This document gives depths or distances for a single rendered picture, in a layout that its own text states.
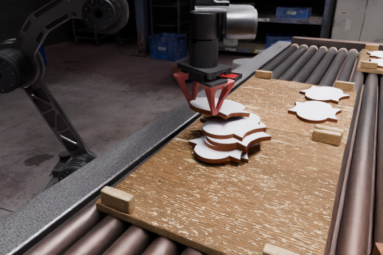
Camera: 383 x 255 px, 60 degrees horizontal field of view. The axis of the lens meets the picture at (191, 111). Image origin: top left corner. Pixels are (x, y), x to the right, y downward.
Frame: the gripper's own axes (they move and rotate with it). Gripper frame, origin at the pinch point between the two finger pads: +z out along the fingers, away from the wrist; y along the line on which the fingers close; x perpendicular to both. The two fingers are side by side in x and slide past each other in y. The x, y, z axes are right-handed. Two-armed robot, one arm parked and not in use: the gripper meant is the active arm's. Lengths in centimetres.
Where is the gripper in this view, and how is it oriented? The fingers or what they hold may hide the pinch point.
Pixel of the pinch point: (203, 105)
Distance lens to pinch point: 70.7
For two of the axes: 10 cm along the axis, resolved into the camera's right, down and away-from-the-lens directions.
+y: -6.4, -3.1, 7.0
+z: 0.0, 9.1, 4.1
